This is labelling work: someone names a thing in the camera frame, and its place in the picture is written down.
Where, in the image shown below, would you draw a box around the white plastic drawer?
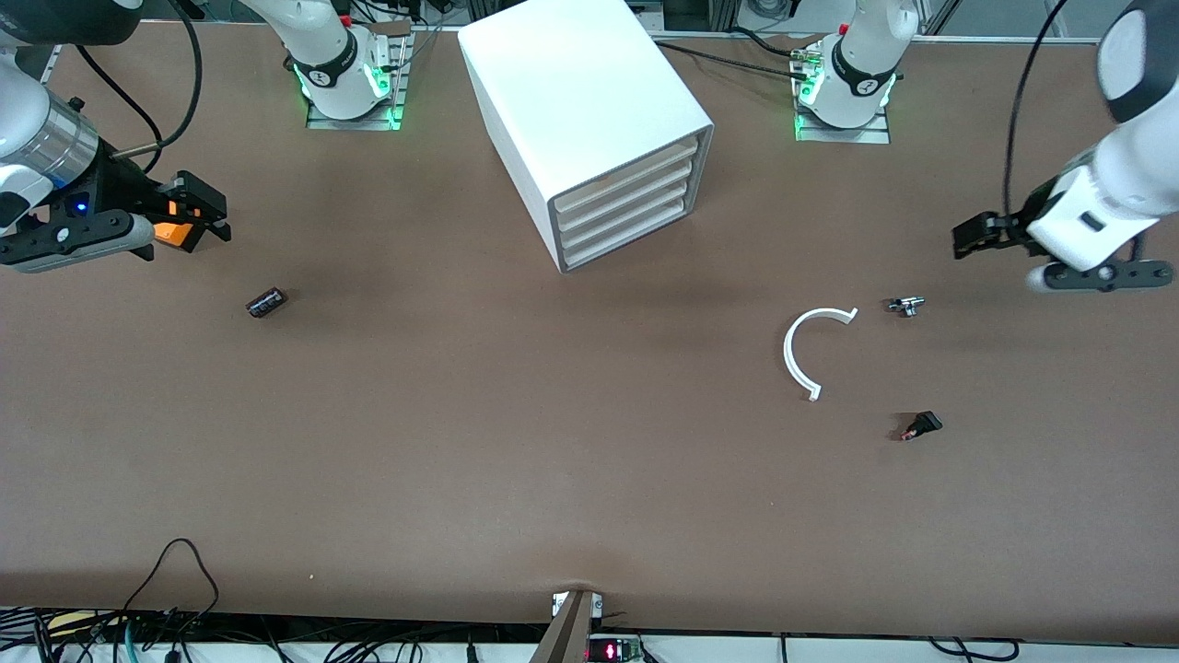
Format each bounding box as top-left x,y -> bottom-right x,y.
561,199 -> 689,272
558,180 -> 692,251
551,136 -> 705,216
554,158 -> 695,233

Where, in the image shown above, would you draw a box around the white drawer cabinet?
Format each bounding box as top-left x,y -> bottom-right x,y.
458,0 -> 716,275

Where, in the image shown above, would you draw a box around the white curved plastic arc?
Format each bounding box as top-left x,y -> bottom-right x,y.
783,307 -> 859,403

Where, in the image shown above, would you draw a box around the red LED display module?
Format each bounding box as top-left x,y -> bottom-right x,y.
588,635 -> 646,663

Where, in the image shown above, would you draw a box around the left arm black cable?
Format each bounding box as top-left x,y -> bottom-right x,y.
1003,0 -> 1072,224

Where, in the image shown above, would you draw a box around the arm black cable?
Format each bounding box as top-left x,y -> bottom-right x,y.
1003,0 -> 1072,224
76,0 -> 204,178

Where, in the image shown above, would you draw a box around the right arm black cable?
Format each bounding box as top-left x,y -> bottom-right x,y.
76,0 -> 204,178

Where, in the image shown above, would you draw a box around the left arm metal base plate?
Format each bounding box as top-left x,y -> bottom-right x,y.
794,46 -> 893,145

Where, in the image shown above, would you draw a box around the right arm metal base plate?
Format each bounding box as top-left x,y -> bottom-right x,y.
306,32 -> 407,132

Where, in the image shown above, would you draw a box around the black table cable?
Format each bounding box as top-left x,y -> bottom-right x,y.
734,26 -> 804,58
656,41 -> 811,80

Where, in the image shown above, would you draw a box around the black looped cable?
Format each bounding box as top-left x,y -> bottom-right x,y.
123,538 -> 221,629

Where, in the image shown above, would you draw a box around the brown wooden post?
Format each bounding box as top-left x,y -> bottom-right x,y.
530,590 -> 595,663

